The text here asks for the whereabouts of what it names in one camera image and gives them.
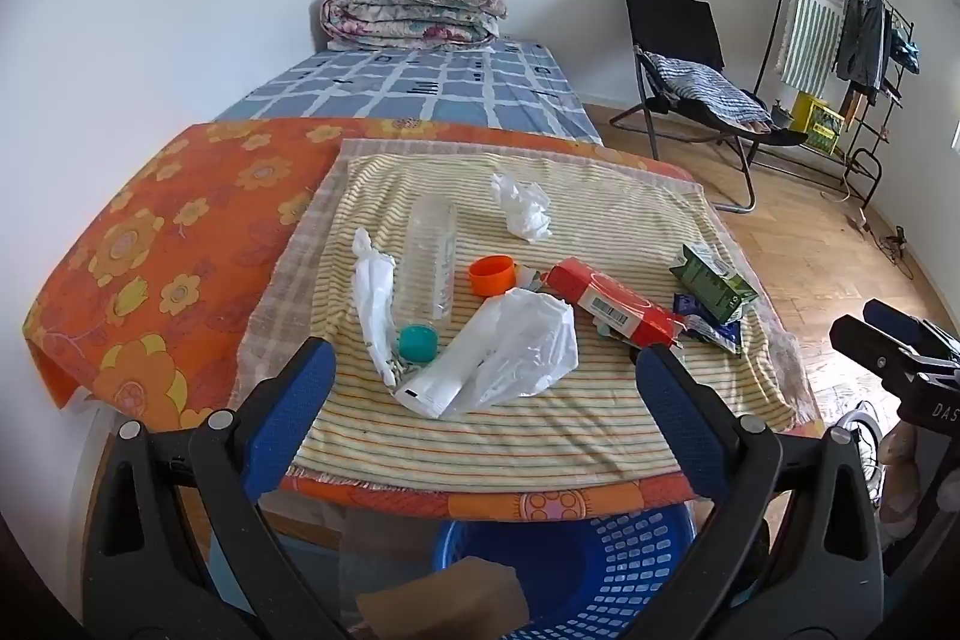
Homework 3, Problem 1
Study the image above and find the green striped towel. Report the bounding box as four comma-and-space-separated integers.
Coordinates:
778, 0, 852, 95

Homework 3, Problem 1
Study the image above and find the folded floral quilt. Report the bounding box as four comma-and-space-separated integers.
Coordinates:
321, 0, 507, 49

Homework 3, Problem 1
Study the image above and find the red carton box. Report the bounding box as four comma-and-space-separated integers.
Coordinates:
541, 257, 685, 348

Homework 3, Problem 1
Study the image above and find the teal garment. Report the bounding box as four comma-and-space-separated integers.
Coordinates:
889, 29, 920, 75

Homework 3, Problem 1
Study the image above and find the white tube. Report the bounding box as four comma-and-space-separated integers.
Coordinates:
395, 295, 518, 417

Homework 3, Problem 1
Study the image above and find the blue plastic basket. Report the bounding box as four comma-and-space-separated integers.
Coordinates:
431, 503, 695, 640

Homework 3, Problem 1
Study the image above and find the white tissue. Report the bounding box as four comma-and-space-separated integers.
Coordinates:
490, 173, 554, 244

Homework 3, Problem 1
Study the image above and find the orange floral tablecloth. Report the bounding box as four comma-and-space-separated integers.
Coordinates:
22, 117, 818, 525

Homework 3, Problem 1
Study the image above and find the green carton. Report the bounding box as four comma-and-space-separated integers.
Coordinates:
670, 242, 760, 324

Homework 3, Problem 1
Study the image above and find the teal bottle cap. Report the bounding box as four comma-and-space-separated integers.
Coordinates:
396, 323, 440, 363

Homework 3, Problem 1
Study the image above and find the clear plastic bottle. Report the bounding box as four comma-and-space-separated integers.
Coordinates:
403, 195, 458, 322

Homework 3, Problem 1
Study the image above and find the blue snack wrapper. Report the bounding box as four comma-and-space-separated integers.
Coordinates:
671, 293, 745, 356

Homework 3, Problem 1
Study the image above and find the bed with blue checked sheet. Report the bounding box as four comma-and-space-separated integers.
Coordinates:
214, 36, 605, 146

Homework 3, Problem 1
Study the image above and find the brown cardboard box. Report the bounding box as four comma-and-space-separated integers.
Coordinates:
356, 556, 530, 630

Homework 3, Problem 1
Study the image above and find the orange bottle cap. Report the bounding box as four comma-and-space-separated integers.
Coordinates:
469, 255, 518, 298

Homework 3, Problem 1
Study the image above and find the dark jacket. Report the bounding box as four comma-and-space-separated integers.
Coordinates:
835, 0, 893, 94

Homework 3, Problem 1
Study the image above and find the person's right hand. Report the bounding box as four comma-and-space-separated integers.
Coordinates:
879, 422, 920, 540

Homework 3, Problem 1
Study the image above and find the black folding chair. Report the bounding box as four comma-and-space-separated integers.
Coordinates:
609, 0, 811, 212

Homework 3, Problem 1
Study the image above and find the black floor cable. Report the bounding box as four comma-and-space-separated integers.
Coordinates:
851, 212, 916, 281

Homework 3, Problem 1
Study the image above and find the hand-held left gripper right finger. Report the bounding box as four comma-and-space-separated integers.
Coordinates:
630, 344, 886, 640

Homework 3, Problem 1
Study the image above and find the twisted white plastic bag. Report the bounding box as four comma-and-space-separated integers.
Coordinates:
351, 227, 410, 393

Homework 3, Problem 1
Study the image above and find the black clothes rack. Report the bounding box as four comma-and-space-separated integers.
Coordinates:
750, 0, 920, 210

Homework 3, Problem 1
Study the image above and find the yellow striped cloth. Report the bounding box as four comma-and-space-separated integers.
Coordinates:
229, 137, 815, 491

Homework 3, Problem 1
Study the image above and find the yellow crate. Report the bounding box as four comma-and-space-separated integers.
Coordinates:
787, 92, 845, 155

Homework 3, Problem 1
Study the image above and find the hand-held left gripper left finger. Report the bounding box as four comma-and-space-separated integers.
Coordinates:
82, 336, 353, 640

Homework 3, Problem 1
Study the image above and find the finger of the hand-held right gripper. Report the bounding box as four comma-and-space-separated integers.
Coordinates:
862, 299, 960, 357
829, 314, 960, 386

